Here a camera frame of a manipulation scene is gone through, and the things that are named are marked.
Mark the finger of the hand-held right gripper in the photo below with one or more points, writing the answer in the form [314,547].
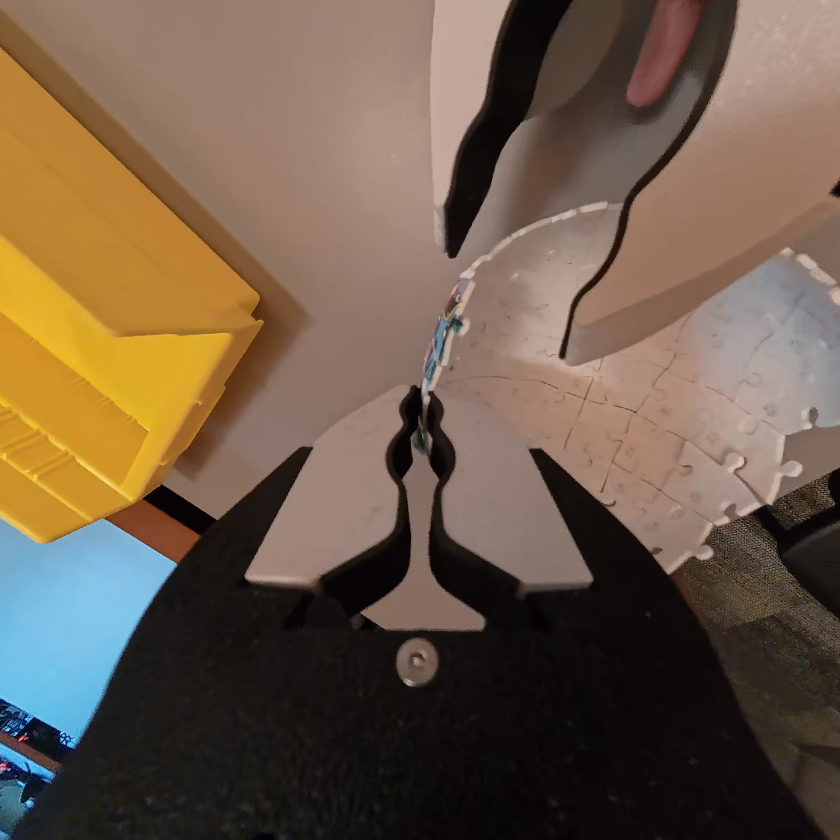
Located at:
[754,164]
[463,79]

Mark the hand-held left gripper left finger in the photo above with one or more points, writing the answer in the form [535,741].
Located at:
[328,499]

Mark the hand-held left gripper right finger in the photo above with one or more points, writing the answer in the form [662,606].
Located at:
[505,512]

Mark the white puzzle ball shell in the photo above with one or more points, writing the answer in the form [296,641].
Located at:
[656,420]

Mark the person's right hand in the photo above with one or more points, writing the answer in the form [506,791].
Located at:
[666,52]

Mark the light blue sheet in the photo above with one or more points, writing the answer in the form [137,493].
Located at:
[65,623]

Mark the yellow plastic bin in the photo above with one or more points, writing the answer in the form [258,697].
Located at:
[98,295]

